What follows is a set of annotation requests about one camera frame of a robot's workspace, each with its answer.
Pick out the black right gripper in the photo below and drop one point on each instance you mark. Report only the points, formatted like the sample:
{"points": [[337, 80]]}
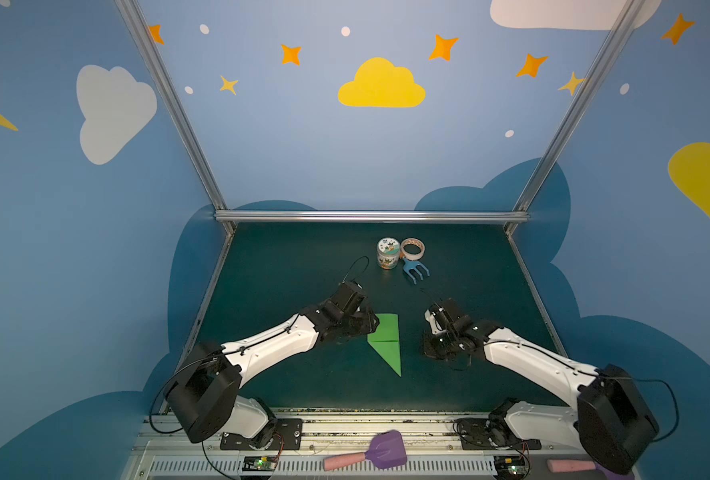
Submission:
{"points": [[437, 341]]}

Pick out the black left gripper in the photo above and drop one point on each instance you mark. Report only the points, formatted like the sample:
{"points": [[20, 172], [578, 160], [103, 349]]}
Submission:
{"points": [[361, 322]]}

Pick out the green square paper sheet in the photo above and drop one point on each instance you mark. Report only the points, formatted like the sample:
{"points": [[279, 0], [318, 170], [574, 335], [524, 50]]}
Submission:
{"points": [[385, 341]]}

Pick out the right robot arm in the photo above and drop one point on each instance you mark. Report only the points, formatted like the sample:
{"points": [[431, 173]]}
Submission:
{"points": [[602, 411]]}

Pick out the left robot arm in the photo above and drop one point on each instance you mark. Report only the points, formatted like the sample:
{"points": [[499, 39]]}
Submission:
{"points": [[203, 393]]}

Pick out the blue garden hand rake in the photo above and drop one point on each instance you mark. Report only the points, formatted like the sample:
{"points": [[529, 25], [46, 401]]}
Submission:
{"points": [[415, 270]]}

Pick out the carrot snack jar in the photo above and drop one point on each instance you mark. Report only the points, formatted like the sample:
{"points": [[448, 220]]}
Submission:
{"points": [[388, 253]]}

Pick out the white tape roll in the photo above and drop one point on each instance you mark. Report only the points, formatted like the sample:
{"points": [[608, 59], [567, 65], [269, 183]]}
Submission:
{"points": [[412, 249]]}

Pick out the right green circuit board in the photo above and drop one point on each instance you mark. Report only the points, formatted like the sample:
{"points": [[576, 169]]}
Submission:
{"points": [[510, 468]]}

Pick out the green circuit board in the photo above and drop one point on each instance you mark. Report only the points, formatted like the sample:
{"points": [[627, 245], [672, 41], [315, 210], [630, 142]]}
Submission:
{"points": [[259, 464], [510, 468]]}

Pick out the left green circuit board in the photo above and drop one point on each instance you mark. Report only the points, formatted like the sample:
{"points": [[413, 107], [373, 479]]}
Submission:
{"points": [[259, 464]]}

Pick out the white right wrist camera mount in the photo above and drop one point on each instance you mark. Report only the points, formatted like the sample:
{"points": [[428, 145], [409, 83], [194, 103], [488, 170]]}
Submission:
{"points": [[447, 317]]}

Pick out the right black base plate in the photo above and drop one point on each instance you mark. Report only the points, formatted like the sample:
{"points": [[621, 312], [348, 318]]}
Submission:
{"points": [[484, 434]]}

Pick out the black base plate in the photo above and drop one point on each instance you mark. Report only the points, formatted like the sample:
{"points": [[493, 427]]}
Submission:
{"points": [[484, 434], [283, 433]]}

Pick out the purple scoop pink handle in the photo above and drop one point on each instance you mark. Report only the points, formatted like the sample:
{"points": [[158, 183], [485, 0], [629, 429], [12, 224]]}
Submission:
{"points": [[386, 450], [569, 466]]}

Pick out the aluminium front rail base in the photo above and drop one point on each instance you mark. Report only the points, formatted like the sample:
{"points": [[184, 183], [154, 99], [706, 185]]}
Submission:
{"points": [[350, 444]]}

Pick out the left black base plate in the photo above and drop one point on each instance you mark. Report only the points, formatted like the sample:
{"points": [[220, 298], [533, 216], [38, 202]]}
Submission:
{"points": [[283, 433]]}

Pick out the aluminium back frame rail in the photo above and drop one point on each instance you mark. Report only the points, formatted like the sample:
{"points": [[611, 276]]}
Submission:
{"points": [[437, 217]]}

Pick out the aluminium right corner post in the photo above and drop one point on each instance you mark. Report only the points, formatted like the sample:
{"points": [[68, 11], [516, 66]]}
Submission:
{"points": [[601, 66]]}

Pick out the aluminium corner post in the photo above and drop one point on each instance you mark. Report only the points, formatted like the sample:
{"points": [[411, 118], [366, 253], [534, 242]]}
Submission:
{"points": [[135, 21], [601, 66]]}

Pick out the aluminium left corner post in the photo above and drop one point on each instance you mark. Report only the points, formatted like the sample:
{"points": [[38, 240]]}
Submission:
{"points": [[135, 21]]}

